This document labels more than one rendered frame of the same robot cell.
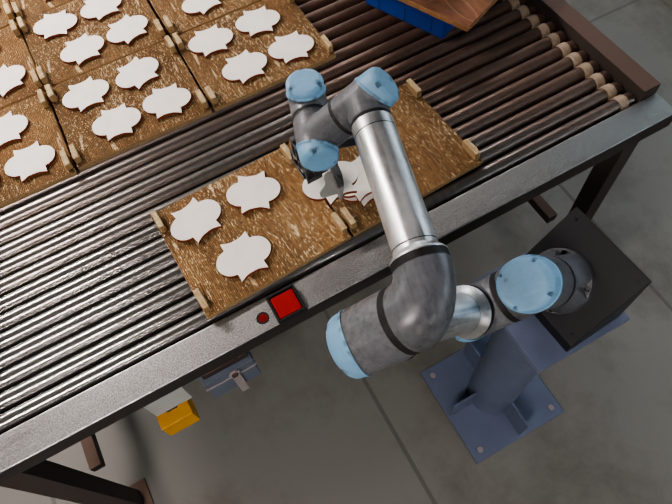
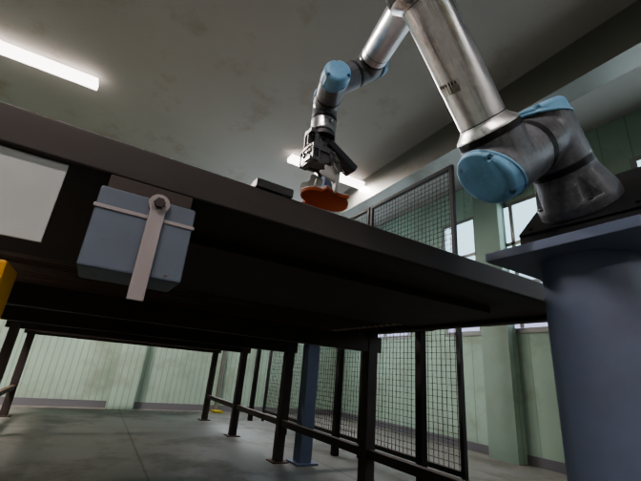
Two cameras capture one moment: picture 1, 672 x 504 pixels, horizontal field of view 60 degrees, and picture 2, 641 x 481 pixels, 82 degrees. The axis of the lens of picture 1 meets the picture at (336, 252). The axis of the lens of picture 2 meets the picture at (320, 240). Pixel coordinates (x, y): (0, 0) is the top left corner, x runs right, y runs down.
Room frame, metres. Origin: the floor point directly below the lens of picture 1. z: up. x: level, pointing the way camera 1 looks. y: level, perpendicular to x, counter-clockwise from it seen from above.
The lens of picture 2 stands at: (-0.08, 0.11, 0.60)
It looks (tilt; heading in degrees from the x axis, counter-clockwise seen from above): 20 degrees up; 353
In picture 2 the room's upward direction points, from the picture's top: 5 degrees clockwise
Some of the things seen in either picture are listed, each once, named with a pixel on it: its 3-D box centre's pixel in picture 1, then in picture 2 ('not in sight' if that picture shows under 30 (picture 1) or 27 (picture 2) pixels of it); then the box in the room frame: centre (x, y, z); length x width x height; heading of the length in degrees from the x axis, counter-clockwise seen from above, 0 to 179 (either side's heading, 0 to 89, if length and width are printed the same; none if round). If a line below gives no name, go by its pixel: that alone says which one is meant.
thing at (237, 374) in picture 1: (227, 366); (137, 244); (0.50, 0.32, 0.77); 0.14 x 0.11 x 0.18; 112
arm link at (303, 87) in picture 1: (307, 100); (324, 106); (0.82, 0.02, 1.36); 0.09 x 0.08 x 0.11; 3
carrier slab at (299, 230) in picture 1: (249, 226); not in sight; (0.82, 0.22, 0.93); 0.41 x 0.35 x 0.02; 115
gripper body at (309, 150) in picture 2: (313, 150); (320, 152); (0.82, 0.02, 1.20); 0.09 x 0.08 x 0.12; 115
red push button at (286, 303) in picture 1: (286, 304); not in sight; (0.58, 0.14, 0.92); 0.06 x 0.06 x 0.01; 22
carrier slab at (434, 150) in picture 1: (382, 154); not in sight; (0.99, -0.16, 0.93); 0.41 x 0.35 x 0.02; 115
